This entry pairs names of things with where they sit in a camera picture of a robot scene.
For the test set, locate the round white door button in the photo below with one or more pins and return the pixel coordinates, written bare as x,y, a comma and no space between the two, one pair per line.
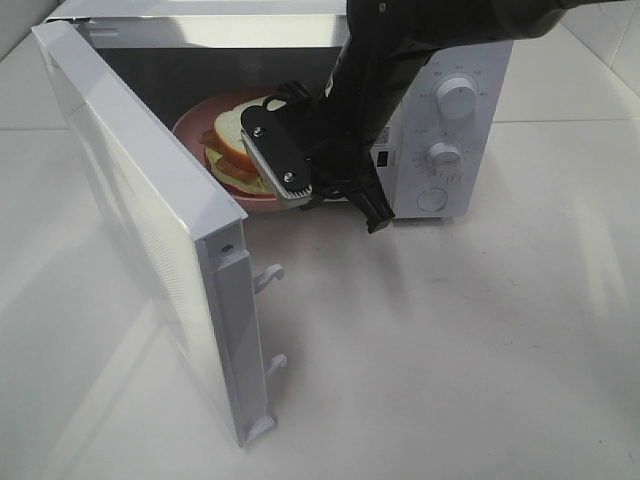
432,200

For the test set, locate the sandwich with lettuce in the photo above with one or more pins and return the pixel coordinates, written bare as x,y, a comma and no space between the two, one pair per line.
225,151

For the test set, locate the white timer knob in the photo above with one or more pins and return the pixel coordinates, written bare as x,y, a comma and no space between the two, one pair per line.
443,154

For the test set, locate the white microwave door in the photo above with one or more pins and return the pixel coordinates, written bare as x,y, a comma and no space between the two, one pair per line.
182,232

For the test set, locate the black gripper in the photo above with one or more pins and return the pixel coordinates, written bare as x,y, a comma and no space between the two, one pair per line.
341,166

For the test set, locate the pink round plate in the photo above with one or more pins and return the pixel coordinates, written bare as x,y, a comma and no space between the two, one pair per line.
197,120

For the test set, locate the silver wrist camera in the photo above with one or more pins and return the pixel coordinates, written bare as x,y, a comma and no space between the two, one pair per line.
276,156

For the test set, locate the upper white power knob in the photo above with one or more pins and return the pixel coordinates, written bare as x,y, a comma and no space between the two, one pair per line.
456,97

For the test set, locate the white microwave oven body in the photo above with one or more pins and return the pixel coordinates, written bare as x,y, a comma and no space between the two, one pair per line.
176,54

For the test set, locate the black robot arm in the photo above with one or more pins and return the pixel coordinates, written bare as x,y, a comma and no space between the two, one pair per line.
388,43

